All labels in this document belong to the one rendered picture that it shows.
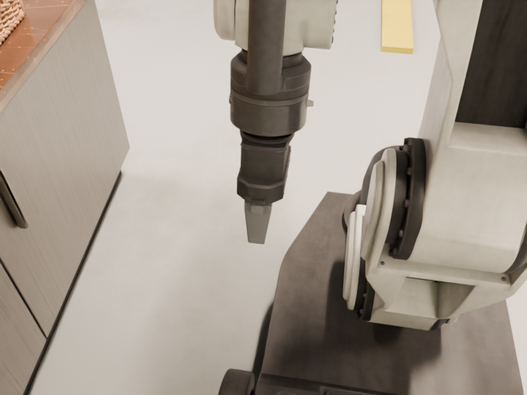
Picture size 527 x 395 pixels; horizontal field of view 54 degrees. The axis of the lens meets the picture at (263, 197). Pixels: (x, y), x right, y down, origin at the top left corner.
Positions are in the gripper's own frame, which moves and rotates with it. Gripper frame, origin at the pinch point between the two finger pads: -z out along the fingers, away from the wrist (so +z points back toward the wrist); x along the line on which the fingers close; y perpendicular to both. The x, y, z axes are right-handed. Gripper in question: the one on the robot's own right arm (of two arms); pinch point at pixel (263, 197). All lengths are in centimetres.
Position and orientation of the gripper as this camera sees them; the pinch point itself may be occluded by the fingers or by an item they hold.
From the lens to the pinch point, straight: 65.6
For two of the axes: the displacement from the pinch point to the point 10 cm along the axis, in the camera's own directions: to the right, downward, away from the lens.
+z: 0.5, -8.3, -5.6
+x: -1.3, 5.5, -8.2
